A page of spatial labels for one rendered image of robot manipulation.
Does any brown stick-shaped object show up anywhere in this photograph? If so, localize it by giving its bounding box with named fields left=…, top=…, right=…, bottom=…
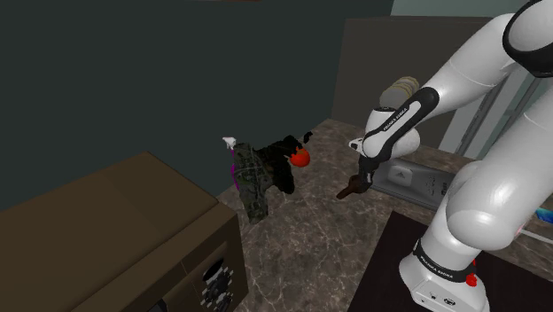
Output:
left=336, top=174, right=363, bottom=201

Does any grey flat appliance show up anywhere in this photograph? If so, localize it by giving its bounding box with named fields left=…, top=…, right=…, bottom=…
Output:
left=370, top=157, right=457, bottom=213

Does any red tomato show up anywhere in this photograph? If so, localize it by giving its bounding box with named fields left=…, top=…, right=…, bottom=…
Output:
left=288, top=147, right=312, bottom=168

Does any black jagged figure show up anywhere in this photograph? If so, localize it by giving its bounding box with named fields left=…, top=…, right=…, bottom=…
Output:
left=254, top=130, right=315, bottom=196

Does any dark robot stand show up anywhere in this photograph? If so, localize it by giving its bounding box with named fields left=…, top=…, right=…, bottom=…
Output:
left=347, top=209, right=553, bottom=312

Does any grey framed window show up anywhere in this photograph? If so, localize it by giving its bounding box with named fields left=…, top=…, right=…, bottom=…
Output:
left=438, top=64, right=549, bottom=160

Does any purple spray bottle white nozzle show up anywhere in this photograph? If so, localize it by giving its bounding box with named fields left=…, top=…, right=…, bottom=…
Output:
left=221, top=136, right=241, bottom=192

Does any brown box appliance with dial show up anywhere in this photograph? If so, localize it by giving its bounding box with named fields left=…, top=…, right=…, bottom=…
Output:
left=0, top=150, right=250, bottom=312

